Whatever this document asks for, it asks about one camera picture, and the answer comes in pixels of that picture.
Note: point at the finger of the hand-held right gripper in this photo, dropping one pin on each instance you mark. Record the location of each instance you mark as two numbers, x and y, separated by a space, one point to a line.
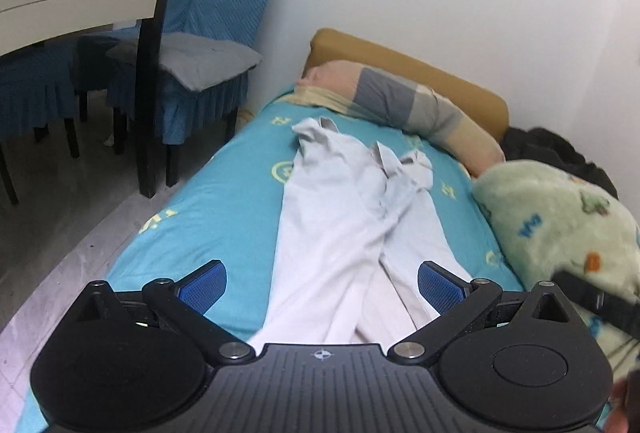
600 303

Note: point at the green printed fleece blanket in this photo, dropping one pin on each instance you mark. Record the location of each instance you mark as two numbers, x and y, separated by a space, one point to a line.
550 213

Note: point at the black cloth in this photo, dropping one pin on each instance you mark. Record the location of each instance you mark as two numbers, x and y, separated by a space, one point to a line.
560 148

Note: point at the tan padded headboard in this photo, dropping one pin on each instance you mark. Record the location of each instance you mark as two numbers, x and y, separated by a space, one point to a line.
450 80

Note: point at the striped beige grey pillow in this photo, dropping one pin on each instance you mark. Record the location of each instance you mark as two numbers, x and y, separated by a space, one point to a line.
400 100

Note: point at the white pants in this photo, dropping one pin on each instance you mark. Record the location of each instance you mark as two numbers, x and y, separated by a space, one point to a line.
330 233

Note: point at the grey seat cushion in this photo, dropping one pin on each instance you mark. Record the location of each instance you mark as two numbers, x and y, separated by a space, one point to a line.
200 60

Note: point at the beige checked cloth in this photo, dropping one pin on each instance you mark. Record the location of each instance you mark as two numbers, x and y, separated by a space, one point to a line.
325 99

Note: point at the teal printed bed sheet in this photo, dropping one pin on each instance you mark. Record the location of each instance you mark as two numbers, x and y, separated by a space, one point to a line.
235 193

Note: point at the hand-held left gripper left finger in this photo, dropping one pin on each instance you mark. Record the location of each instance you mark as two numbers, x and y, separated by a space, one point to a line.
202 287

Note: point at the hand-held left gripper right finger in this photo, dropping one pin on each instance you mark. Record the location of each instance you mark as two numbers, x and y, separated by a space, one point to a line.
440 285

